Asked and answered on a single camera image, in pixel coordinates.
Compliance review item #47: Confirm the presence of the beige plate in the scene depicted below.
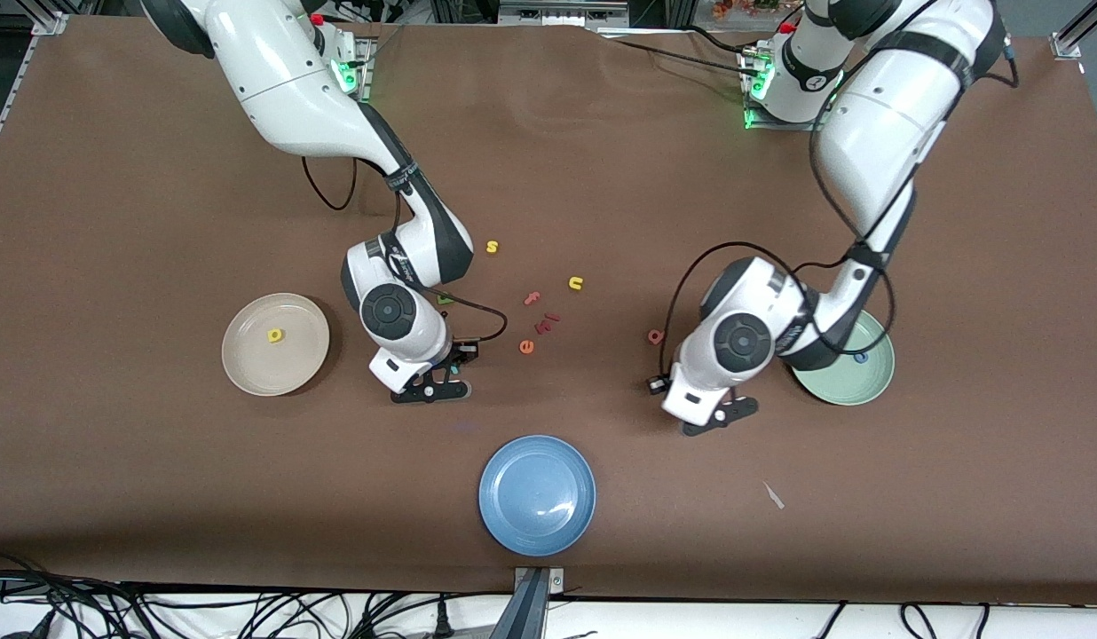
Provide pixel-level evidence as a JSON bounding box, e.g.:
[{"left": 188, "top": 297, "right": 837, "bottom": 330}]
[{"left": 221, "top": 293, "right": 331, "bottom": 397}]

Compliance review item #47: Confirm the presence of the blue plate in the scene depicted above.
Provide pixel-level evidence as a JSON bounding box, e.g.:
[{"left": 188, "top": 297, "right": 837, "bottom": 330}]
[{"left": 477, "top": 434, "right": 597, "bottom": 558}]

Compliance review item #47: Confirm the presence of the green plate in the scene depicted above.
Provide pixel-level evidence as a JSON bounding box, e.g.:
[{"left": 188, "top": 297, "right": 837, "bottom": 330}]
[{"left": 793, "top": 309, "right": 896, "bottom": 406}]

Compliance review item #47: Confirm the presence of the brown table cover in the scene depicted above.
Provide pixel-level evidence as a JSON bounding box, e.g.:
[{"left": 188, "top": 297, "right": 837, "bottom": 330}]
[{"left": 0, "top": 16, "right": 1097, "bottom": 604}]

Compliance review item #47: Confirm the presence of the grey metal box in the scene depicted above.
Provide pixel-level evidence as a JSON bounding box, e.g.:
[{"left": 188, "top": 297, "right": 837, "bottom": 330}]
[{"left": 498, "top": 0, "right": 631, "bottom": 26}]

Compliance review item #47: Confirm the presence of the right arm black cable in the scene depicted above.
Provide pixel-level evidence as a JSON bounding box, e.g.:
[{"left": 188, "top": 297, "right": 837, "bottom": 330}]
[{"left": 300, "top": 155, "right": 509, "bottom": 347}]

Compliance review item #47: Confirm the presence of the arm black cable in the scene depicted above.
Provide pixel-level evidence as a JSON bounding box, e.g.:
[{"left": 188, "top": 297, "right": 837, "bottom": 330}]
[
  {"left": 300, "top": 155, "right": 509, "bottom": 347},
  {"left": 657, "top": 35, "right": 1022, "bottom": 383}
]

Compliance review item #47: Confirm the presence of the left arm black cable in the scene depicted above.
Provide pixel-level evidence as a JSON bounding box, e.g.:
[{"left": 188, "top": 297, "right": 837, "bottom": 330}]
[{"left": 657, "top": 35, "right": 1022, "bottom": 383}]

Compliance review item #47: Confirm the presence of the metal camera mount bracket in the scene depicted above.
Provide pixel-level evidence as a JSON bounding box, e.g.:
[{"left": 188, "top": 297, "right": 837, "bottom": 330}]
[{"left": 511, "top": 566, "right": 567, "bottom": 639}]

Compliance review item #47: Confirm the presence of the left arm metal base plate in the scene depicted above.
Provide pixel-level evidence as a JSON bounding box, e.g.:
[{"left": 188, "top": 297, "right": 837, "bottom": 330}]
[{"left": 742, "top": 49, "right": 838, "bottom": 132}]

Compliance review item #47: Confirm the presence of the black cable on table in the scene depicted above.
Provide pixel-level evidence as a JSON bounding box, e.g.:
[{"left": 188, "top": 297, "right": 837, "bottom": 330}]
[
  {"left": 682, "top": 25, "right": 754, "bottom": 54},
  {"left": 612, "top": 37, "right": 758, "bottom": 74}
]

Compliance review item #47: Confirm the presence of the aluminium frame corner post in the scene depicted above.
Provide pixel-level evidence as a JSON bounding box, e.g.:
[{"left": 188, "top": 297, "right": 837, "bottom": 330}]
[
  {"left": 16, "top": 0, "right": 70, "bottom": 36},
  {"left": 1050, "top": 0, "right": 1097, "bottom": 61}
]

